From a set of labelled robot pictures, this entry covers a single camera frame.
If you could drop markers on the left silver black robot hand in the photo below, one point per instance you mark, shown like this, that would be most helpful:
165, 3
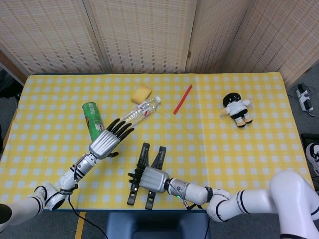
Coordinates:
104, 145

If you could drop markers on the green chips can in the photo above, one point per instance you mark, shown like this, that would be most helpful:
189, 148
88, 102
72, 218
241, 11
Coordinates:
91, 114

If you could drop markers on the clear plastic water bottle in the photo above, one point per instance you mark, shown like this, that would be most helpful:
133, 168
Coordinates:
142, 109

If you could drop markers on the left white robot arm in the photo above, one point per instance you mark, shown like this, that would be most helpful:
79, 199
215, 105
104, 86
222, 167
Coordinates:
67, 180

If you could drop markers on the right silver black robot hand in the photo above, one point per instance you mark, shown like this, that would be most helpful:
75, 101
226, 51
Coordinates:
153, 179

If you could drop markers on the brass screen hinge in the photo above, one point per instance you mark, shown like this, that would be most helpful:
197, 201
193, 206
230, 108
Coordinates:
189, 54

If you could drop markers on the black and white plush doll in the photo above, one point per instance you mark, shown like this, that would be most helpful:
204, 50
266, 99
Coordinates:
236, 107

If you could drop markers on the yellow sponge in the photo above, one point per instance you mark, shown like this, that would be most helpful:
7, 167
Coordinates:
140, 94

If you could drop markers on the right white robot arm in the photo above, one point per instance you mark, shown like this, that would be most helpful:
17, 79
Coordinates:
249, 201

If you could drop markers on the black bulky object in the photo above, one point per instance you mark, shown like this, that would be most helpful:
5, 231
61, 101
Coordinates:
8, 85

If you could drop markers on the woven folding screen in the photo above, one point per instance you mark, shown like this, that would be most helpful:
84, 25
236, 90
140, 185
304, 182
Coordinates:
144, 32

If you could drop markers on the yellow checkered tablecloth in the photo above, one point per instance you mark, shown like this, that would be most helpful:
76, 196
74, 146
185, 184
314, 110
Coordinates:
236, 154

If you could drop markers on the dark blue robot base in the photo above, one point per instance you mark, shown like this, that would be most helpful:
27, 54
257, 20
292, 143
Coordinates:
157, 226

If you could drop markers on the black folding stand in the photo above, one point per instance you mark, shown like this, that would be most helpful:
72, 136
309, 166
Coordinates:
144, 154

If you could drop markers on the white and black sneaker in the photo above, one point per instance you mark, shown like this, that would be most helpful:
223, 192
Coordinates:
314, 159

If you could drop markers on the white power strip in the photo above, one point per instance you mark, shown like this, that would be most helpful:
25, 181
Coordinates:
304, 98

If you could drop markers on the red pen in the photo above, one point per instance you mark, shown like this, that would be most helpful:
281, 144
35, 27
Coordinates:
182, 99

